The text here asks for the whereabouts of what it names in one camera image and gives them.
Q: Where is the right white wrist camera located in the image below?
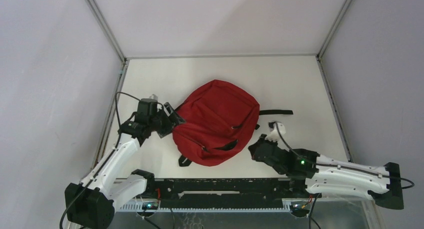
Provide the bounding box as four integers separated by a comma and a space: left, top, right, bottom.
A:
265, 121, 286, 142

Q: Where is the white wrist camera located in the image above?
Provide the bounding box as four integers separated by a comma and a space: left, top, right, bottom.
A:
149, 94, 158, 101
265, 121, 286, 142

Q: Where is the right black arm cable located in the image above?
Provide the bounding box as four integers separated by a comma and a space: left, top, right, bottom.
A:
268, 121, 416, 229

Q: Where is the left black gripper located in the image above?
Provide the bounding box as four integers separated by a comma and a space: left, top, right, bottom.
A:
148, 102, 186, 138

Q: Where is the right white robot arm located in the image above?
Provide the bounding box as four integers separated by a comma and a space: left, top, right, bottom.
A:
248, 134, 404, 210

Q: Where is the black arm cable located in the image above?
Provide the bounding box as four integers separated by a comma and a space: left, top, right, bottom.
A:
268, 121, 416, 229
58, 91, 165, 229

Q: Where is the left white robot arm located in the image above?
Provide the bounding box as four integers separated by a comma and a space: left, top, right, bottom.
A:
59, 97, 186, 229

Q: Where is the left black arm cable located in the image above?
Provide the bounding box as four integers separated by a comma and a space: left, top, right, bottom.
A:
58, 91, 165, 229

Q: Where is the red student backpack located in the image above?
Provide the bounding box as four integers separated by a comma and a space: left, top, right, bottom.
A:
172, 79, 294, 167

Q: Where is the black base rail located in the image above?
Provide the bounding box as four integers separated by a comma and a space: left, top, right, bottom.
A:
141, 178, 310, 210

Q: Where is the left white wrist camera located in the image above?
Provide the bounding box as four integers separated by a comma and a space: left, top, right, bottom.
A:
149, 94, 158, 101

